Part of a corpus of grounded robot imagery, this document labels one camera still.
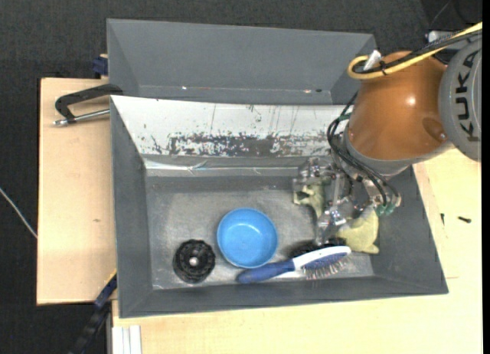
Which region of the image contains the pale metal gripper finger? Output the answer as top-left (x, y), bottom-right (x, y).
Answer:
top-left (314, 206), bottom-right (345, 247)
top-left (292, 157), bottom-right (325, 195)

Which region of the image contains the pale yellow soft toy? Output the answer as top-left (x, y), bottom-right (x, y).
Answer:
top-left (292, 183), bottom-right (381, 255)

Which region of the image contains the blue and white hairbrush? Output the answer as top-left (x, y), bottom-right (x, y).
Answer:
top-left (235, 245), bottom-right (353, 285)

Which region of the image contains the blue bowl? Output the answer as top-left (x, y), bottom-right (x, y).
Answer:
top-left (216, 207), bottom-right (279, 270)

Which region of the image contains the grey metal bin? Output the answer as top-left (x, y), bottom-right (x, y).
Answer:
top-left (106, 18), bottom-right (449, 319)

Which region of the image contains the black round ribbed disc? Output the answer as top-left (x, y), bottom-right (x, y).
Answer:
top-left (171, 238), bottom-right (217, 285)

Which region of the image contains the pale wood flat board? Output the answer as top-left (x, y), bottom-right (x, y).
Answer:
top-left (36, 77), bottom-right (118, 306)

